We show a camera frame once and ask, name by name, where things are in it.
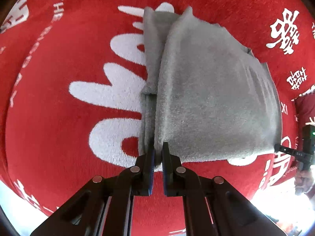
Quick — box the grey sweater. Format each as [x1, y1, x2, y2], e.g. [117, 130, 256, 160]
[138, 7, 283, 164]

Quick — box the person's right hand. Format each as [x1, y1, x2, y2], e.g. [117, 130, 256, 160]
[294, 165, 314, 199]

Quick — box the red blanket with white characters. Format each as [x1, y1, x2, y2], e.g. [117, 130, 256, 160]
[1, 0, 314, 235]

